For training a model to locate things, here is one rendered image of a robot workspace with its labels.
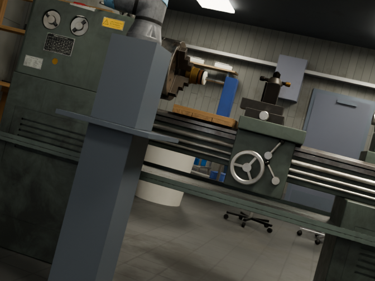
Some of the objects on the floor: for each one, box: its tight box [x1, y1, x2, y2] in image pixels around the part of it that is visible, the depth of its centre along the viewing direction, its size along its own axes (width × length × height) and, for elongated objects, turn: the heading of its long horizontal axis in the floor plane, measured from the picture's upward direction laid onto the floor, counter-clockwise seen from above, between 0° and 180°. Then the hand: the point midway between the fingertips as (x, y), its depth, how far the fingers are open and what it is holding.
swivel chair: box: [224, 211, 272, 233], centre depth 529 cm, size 53×53×83 cm
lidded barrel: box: [135, 144, 195, 206], centre depth 539 cm, size 61×61×75 cm
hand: (123, 14), depth 256 cm, fingers closed
